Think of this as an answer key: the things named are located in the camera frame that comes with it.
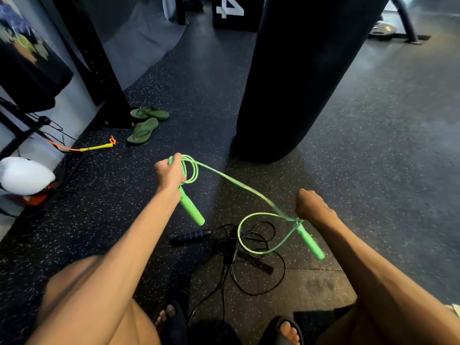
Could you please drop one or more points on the person's left hand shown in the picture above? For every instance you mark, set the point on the person's left hand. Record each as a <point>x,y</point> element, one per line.
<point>168,174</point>

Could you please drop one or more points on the person's right hand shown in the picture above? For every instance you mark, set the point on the person's right hand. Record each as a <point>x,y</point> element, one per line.
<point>313,206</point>

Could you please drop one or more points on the person's right fingers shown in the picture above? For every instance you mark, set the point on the person's right fingers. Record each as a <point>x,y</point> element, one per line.
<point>301,208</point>

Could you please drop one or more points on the person's left fingers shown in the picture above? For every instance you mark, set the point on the person's left fingers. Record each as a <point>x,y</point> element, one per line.
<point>179,168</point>

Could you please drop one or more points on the person's left forearm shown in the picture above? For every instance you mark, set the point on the person's left forearm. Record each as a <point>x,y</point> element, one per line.
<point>125,258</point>

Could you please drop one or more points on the person's right forearm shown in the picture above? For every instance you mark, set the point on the person's right forearm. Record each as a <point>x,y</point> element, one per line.
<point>373,276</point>

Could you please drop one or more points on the green flip-flop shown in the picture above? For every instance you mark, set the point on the green flip-flop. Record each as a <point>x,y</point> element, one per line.
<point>151,113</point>
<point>143,131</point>

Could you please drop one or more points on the black right sandal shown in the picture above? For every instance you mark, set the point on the black right sandal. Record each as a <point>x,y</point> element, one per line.
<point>273,332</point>

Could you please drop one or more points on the black sandal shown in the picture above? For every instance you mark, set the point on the black sandal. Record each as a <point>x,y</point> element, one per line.
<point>273,332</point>
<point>175,328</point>

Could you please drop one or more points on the person's right leg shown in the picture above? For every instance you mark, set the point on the person's right leg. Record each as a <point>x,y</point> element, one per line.
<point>345,328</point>

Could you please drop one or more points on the person's leg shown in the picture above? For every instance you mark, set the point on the person's leg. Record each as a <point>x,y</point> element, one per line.
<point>345,328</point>
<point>68,283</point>

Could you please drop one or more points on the black punching bag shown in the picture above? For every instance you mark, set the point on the black punching bag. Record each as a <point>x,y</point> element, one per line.
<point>298,75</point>

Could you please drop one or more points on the orange object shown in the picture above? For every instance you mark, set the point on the orange object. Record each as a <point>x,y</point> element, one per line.
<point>34,199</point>

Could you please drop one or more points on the white bag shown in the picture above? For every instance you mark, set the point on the white bag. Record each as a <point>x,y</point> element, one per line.
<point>25,176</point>

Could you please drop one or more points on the person's left leg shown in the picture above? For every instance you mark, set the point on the person's left leg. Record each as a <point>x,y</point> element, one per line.
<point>68,283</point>

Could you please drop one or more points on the black left sandal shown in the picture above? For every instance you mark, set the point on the black left sandal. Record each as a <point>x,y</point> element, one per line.
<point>175,328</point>

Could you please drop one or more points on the black tripod stand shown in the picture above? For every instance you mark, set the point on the black tripod stand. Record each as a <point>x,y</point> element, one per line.
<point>21,134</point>

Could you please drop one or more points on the black box with white print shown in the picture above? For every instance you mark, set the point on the black box with white print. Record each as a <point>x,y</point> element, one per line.
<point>238,14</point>

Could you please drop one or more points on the black printed banner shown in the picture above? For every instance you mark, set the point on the black printed banner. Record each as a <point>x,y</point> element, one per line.
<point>28,68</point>

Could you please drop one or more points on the black stand leg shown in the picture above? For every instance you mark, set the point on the black stand leg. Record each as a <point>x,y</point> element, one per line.
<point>406,21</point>

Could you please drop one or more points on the black rack post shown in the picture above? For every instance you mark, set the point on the black rack post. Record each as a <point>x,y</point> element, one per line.
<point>97,61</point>

